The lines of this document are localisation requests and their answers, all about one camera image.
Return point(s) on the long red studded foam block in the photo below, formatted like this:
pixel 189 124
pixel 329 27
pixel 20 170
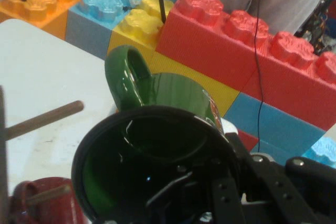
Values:
pixel 223 58

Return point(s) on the plain blue foam block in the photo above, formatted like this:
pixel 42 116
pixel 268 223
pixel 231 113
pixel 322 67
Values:
pixel 283 127

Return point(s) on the light blue studded foam block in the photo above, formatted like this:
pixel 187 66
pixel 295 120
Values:
pixel 323 150

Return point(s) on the brown wooden mug tree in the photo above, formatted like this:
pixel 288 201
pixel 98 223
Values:
pixel 39 121

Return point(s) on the small red foam block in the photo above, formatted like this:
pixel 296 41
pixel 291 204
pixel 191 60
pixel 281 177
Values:
pixel 248 141

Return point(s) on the red mug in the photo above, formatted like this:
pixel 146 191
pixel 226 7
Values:
pixel 60 214

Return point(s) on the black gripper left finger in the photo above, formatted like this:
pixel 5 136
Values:
pixel 220 203

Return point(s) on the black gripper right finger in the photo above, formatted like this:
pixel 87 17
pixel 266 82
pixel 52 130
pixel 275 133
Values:
pixel 296 195

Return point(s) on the green mug with white print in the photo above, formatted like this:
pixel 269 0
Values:
pixel 168 90

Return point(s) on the yellow studded foam block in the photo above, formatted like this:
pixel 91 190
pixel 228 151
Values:
pixel 141 22

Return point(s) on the plain yellow foam block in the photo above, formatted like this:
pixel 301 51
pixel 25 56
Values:
pixel 183 64

